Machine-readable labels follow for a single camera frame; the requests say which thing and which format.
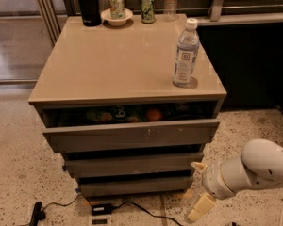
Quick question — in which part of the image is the grey top drawer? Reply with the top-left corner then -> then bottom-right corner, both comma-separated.
43,101 -> 220,153

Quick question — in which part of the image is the grey drawer cabinet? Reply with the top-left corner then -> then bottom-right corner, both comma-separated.
28,15 -> 226,187

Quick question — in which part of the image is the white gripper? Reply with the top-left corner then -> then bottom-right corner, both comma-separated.
186,156 -> 255,223

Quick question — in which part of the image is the clear water bottle white cap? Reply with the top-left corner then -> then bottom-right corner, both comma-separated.
173,18 -> 200,87

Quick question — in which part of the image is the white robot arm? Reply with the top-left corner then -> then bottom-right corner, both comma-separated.
186,139 -> 283,223

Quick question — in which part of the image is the orange fruit in drawer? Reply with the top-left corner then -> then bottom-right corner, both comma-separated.
146,108 -> 163,121

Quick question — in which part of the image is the grey drawer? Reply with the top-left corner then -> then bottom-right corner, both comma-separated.
43,101 -> 220,153
65,152 -> 203,178
79,176 -> 192,197

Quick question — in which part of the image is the clear bottle at back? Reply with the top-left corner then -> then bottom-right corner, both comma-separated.
163,0 -> 178,22

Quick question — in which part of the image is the white ceramic bowl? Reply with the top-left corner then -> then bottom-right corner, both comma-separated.
101,8 -> 133,27

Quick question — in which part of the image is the white floor label card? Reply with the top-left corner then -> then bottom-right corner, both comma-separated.
91,216 -> 112,226

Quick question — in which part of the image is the black power adapter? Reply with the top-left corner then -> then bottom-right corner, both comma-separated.
92,203 -> 113,216

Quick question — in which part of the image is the green snack bag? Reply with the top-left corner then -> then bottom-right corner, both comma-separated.
86,105 -> 146,124

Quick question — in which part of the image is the black power cable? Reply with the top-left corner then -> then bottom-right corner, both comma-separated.
42,193 -> 184,226

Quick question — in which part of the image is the black plug block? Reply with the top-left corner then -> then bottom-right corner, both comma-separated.
29,202 -> 45,226

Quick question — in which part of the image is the green can in bowl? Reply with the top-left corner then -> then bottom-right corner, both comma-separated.
109,0 -> 125,18

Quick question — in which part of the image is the grey bottom drawer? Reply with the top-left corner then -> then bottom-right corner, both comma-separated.
79,176 -> 192,197

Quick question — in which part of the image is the green drink can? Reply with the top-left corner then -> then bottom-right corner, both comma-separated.
141,0 -> 155,24

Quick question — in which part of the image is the black insulated flask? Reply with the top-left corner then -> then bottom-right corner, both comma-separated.
78,0 -> 102,26

